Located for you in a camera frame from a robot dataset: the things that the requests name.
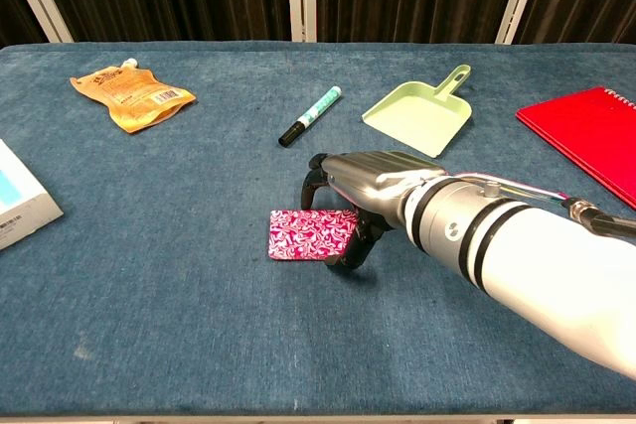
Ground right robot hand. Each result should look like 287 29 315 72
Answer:
298 150 447 270

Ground pink white patterned box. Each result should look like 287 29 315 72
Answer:
267 209 361 263

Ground light green dustpan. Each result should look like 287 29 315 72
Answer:
361 64 474 158

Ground teal white marker pen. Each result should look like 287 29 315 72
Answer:
277 85 343 148

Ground blue table cloth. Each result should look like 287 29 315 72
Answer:
0 40 636 418

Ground red spiral notebook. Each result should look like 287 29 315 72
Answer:
515 86 636 210

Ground orange spout pouch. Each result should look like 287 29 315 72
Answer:
69 58 197 135

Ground white blue box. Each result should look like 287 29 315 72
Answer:
0 138 65 251

